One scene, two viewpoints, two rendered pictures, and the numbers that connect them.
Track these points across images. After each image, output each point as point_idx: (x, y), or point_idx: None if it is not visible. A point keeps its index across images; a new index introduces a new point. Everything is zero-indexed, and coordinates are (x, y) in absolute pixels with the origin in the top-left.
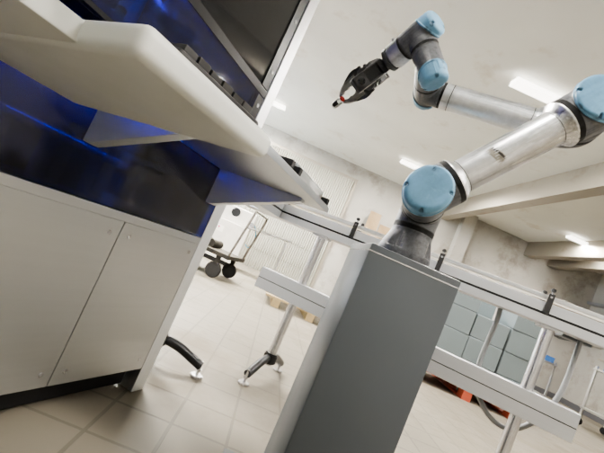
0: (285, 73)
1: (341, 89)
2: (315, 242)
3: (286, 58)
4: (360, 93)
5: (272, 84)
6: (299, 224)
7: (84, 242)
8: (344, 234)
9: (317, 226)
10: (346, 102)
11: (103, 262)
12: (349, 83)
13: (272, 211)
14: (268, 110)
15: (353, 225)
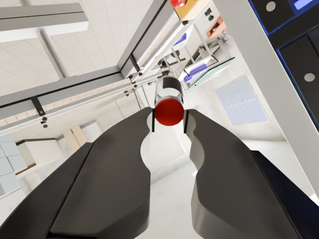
0: (278, 114)
1: (214, 121)
2: (68, 72)
3: (306, 128)
4: (97, 199)
5: (281, 70)
6: (95, 72)
7: None
8: (43, 96)
9: (77, 82)
10: (141, 109)
11: None
12: (234, 169)
13: (123, 54)
14: (241, 43)
15: (42, 109)
